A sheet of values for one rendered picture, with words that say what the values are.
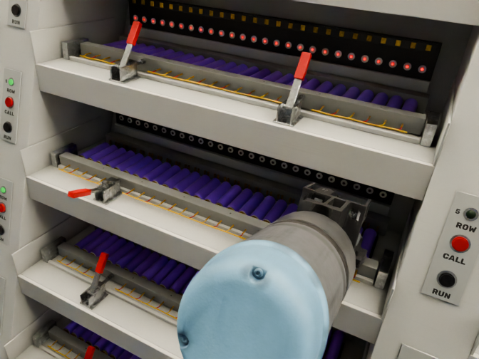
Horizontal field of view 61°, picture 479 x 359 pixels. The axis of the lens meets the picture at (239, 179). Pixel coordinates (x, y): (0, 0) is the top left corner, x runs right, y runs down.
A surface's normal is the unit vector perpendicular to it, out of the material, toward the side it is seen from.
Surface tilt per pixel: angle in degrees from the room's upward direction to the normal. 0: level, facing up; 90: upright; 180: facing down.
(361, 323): 108
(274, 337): 83
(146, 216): 18
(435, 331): 90
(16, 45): 90
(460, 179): 90
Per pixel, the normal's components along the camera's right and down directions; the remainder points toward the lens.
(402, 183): -0.45, 0.43
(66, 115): 0.89, 0.29
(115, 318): 0.07, -0.86
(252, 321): -0.37, 0.02
